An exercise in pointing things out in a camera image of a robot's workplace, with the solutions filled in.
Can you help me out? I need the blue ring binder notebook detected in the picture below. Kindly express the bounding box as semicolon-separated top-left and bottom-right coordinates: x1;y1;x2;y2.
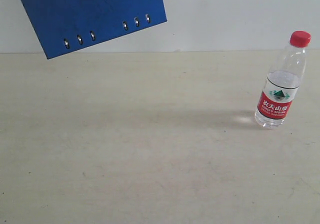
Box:
20;0;167;59

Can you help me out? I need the clear water bottle red label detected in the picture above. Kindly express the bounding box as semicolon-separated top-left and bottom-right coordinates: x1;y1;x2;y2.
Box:
254;30;311;129

